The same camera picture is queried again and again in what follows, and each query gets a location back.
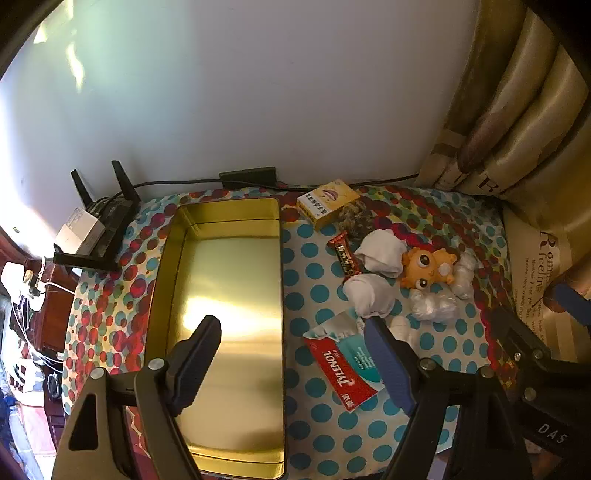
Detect white box on router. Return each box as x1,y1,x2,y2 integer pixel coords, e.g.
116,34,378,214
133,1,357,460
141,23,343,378
55,207,108,256

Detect red snack bar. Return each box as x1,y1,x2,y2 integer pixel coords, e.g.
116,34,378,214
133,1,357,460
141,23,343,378
327,232,365,283

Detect black wifi router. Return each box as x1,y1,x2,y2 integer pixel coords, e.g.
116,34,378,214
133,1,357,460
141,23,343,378
52,160,141,272

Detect beige printed curtain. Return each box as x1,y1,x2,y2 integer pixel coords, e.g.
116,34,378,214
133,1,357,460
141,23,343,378
416,0,591,370

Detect dark wooden cabinet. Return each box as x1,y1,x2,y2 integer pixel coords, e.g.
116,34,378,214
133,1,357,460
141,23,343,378
28,258,81,365

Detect white sock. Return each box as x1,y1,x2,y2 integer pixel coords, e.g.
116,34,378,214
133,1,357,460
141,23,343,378
342,273,395,319
353,229,407,278

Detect white cables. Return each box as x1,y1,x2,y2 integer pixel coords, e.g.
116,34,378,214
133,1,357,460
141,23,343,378
9,305,65,374

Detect yellow cardboard box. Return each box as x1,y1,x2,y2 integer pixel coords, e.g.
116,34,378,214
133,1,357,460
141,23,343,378
296,179,361,232

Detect gold metal tin tray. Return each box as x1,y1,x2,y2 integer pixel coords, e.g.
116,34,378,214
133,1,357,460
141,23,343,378
144,198,288,480

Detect clear bag of white cotton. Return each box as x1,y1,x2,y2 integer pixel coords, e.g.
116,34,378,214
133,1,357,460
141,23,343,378
450,251,481,300
410,288,458,323

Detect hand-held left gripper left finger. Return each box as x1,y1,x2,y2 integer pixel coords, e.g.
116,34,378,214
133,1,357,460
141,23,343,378
52,315,222,480

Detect white power strip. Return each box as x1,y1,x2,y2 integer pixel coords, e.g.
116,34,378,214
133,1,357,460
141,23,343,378
0,261,47,310

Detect black power cable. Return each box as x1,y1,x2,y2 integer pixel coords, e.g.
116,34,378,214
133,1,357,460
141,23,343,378
276,173,420,191
131,178,222,190

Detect black power adapter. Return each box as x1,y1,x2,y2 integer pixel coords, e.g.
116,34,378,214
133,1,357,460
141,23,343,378
218,167,278,188

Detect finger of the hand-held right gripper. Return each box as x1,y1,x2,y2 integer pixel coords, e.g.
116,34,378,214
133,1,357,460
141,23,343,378
555,282,591,331
491,308,555,365

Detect orange doll toy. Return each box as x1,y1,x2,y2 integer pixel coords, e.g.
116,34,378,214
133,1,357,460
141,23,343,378
398,246,461,291

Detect polka dot table cloth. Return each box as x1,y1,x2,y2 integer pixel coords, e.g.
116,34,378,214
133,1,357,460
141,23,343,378
65,182,518,480

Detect red and teal medicine box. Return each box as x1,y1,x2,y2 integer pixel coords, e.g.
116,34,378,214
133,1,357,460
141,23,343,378
302,310,393,412

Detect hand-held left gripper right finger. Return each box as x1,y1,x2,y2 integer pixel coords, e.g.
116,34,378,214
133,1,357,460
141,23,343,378
364,316,527,480

